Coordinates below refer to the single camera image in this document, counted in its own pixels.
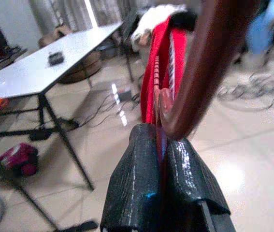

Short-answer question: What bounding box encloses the small black box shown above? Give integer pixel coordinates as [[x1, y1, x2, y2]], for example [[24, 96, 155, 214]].
[[47, 52, 65, 66]]

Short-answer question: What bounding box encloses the dark blue garment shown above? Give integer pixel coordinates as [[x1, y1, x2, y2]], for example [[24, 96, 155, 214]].
[[172, 11, 199, 32]]

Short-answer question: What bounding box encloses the brown round basket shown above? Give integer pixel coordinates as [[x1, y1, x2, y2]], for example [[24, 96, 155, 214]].
[[39, 25, 103, 85]]

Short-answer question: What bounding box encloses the red vacuum cleaner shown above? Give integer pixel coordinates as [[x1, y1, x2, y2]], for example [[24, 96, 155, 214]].
[[0, 142, 40, 177]]

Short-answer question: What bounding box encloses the white table with black legs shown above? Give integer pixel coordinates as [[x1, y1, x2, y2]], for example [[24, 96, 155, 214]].
[[0, 20, 137, 191]]

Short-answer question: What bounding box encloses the light blue object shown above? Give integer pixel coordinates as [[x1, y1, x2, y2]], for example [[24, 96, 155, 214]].
[[246, 0, 274, 55]]

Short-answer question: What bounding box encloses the white clothes pile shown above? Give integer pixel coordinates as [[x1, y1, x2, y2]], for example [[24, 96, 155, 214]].
[[130, 3, 188, 49]]

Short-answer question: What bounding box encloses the black power adapter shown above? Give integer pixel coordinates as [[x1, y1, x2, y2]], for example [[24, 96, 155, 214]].
[[117, 89, 132, 101]]

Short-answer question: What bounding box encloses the red t-shirt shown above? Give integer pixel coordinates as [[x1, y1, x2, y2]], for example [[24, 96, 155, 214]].
[[140, 15, 193, 126]]

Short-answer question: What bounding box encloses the red plastic hanger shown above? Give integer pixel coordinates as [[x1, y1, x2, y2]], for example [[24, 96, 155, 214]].
[[152, 0, 273, 167]]

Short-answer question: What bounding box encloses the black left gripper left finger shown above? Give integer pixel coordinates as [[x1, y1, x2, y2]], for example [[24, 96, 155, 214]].
[[100, 123, 163, 232]]

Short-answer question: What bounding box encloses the black floor cable tangle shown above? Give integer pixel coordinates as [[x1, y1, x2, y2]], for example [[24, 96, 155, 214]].
[[217, 72, 274, 112]]

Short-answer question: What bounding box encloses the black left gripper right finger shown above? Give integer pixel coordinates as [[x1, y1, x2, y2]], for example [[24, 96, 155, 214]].
[[162, 139, 236, 232]]

